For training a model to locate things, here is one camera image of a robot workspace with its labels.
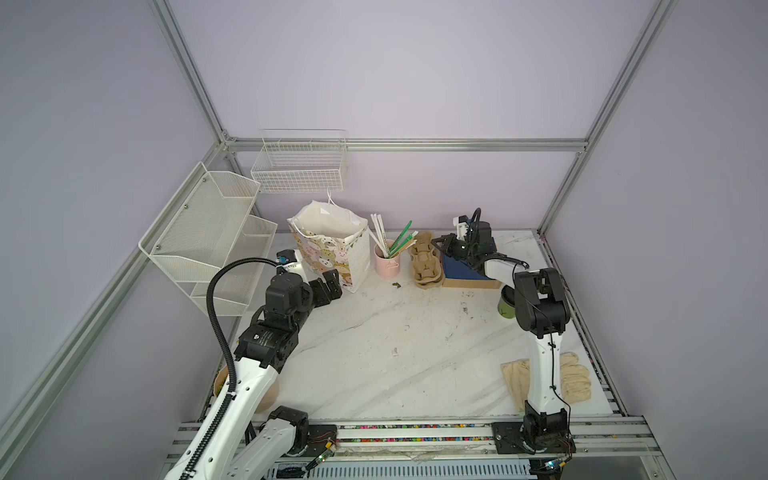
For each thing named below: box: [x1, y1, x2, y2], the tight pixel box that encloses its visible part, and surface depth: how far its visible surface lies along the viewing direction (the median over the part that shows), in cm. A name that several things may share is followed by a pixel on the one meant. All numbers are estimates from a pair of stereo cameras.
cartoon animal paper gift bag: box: [287, 201, 371, 293], surface depth 95 cm
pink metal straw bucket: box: [374, 239, 401, 280], surface depth 103 cm
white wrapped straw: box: [368, 213, 389, 258], surface depth 103 cm
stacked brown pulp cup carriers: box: [408, 244, 445, 290], surface depth 103 cm
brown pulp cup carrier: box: [408, 230, 443, 283], surface depth 103 cm
